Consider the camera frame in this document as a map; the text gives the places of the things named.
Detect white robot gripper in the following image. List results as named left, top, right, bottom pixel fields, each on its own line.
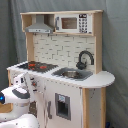
left=13, top=73, right=36, bottom=100

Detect red stove knob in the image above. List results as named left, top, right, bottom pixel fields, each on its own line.
left=32, top=81, right=37, bottom=87

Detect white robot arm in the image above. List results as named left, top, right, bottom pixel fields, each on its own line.
left=0, top=73, right=40, bottom=128

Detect wooden toy kitchen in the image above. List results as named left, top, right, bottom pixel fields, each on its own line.
left=8, top=10, right=115, bottom=128

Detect black stovetop red burners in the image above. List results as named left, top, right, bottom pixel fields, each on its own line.
left=20, top=61, right=56, bottom=73

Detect grey ice dispenser panel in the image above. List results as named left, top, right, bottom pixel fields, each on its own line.
left=55, top=93, right=71, bottom=120

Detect metal sink basin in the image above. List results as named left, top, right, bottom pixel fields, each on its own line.
left=52, top=67, right=92, bottom=81

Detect grey range hood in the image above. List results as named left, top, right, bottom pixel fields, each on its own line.
left=25, top=15, right=54, bottom=34

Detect black toy faucet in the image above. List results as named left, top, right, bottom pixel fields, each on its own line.
left=76, top=50, right=94, bottom=70

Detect toy microwave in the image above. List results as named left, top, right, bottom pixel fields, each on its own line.
left=55, top=14, right=93, bottom=34

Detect grey fridge door handle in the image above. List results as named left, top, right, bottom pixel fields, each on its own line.
left=47, top=101, right=52, bottom=119

